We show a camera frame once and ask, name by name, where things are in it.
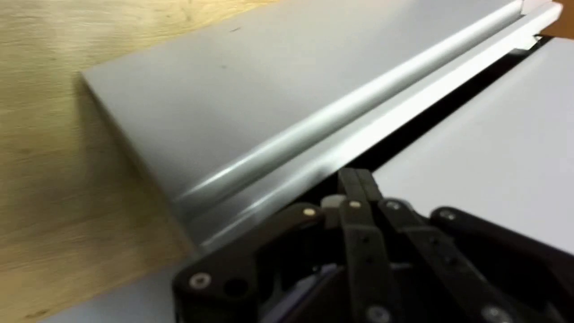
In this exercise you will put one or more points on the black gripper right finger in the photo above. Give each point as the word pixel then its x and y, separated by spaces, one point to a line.
pixel 489 273

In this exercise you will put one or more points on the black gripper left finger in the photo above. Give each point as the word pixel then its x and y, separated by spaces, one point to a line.
pixel 233 282

